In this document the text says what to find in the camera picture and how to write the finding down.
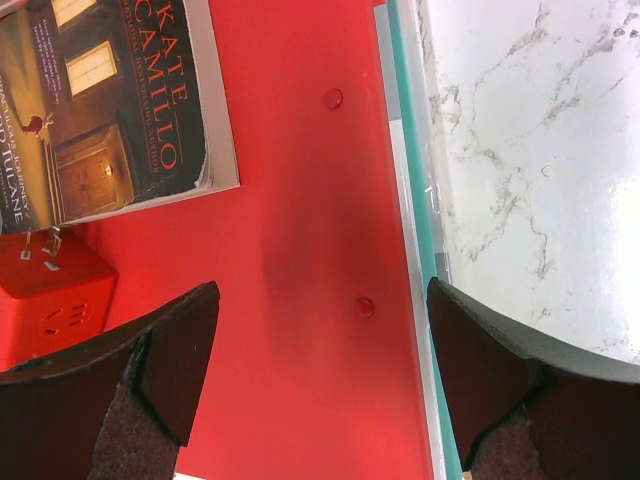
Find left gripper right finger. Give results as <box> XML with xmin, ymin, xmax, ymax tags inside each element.
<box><xmin>427</xmin><ymin>278</ymin><xmax>639</xmax><ymax>479</ymax></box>

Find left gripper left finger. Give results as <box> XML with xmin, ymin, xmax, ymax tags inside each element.
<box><xmin>1</xmin><ymin>281</ymin><xmax>220</xmax><ymax>479</ymax></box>

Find teal folder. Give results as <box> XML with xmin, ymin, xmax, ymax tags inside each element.
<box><xmin>387</xmin><ymin>1</ymin><xmax>464</xmax><ymax>479</ymax></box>

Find red cube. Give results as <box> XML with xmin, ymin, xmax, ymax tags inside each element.
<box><xmin>1</xmin><ymin>230</ymin><xmax>118</xmax><ymax>371</ymax></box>

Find red folder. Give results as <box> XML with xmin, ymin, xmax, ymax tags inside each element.
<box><xmin>0</xmin><ymin>0</ymin><xmax>436</xmax><ymax>480</ymax></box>

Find brown book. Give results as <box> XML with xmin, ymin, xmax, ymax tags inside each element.
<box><xmin>1</xmin><ymin>1</ymin><xmax>240</xmax><ymax>235</ymax></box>

